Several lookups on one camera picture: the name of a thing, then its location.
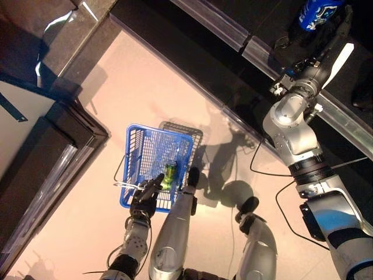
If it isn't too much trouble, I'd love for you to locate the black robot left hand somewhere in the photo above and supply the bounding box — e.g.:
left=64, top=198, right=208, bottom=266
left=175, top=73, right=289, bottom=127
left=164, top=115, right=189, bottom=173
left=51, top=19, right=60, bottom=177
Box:
left=129, top=173, right=164, bottom=219

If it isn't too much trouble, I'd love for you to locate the green bottle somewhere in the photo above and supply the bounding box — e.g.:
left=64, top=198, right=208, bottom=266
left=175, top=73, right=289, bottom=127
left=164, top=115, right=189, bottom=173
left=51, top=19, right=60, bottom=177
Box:
left=162, top=162, right=179, bottom=191

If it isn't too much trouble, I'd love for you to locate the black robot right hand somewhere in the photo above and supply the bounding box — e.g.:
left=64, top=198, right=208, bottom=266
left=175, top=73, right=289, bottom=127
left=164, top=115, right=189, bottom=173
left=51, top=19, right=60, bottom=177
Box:
left=275, top=4, right=355, bottom=64

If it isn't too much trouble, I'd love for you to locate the silver robot leg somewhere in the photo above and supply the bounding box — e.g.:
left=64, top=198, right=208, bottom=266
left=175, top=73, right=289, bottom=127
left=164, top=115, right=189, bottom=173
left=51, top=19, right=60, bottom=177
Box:
left=147, top=167, right=201, bottom=280
left=234, top=196, right=278, bottom=280

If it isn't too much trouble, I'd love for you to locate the silver robot left leg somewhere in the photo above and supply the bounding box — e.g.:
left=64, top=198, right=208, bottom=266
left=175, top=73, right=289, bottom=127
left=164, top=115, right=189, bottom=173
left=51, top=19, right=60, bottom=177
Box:
left=147, top=167, right=201, bottom=280

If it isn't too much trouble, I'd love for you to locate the silver robot right leg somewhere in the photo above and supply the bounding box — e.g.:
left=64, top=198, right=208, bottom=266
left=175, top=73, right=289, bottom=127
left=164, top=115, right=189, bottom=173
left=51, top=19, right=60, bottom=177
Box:
left=234, top=196, right=278, bottom=280

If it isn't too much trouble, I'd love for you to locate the cola bottle blue label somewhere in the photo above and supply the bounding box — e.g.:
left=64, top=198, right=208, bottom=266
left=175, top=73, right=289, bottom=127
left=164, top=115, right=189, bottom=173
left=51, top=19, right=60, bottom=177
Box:
left=290, top=0, right=347, bottom=33

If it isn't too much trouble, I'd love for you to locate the black shelf board clear rail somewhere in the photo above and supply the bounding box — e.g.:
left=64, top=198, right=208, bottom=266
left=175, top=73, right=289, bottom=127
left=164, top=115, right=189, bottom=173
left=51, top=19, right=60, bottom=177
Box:
left=170, top=0, right=373, bottom=164
left=109, top=0, right=373, bottom=176

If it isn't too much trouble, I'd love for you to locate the black cable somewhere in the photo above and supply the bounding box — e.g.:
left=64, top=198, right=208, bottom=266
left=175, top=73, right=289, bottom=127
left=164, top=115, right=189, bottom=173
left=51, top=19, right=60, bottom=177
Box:
left=275, top=179, right=332, bottom=252
left=249, top=141, right=294, bottom=178
left=83, top=215, right=153, bottom=277

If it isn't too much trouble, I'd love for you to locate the blue plastic shopping basket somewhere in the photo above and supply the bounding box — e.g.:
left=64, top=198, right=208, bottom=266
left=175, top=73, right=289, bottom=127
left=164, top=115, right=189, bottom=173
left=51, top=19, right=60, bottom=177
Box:
left=113, top=124, right=193, bottom=214

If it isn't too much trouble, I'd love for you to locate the dark brown shelf unit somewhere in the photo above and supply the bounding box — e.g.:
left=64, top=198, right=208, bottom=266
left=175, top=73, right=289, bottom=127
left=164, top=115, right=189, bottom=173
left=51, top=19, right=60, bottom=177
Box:
left=0, top=0, right=113, bottom=272

